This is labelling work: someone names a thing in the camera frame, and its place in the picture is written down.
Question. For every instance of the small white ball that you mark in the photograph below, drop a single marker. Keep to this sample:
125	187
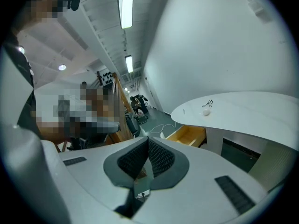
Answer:
206	112

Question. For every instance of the large wooden drawer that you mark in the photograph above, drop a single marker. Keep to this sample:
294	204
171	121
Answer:
187	135

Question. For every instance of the black bin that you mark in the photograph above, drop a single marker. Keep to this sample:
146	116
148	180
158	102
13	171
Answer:
132	123

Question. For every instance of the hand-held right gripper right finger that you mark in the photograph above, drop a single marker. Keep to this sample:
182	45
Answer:
198	190

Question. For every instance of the long ceiling light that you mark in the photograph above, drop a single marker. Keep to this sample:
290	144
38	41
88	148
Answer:
126	6
129	64

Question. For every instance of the person's head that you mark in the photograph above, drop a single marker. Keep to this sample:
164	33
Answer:
42	6

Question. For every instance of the person's black clothing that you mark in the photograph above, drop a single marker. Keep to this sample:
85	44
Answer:
28	97

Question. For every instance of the white wall conduit box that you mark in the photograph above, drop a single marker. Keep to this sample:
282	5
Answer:
260	9

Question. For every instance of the metal eyelash curler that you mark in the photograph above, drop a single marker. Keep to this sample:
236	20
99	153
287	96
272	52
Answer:
208	103

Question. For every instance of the white kidney-shaped desk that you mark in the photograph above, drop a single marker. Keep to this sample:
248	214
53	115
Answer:
245	115

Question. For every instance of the brown wooden staircase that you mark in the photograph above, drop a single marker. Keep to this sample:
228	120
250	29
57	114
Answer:
121	111

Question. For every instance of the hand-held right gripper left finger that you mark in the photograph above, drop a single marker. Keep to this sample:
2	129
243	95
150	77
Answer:
93	183

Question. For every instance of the round ceiling light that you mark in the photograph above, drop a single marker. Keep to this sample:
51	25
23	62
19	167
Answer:
62	67

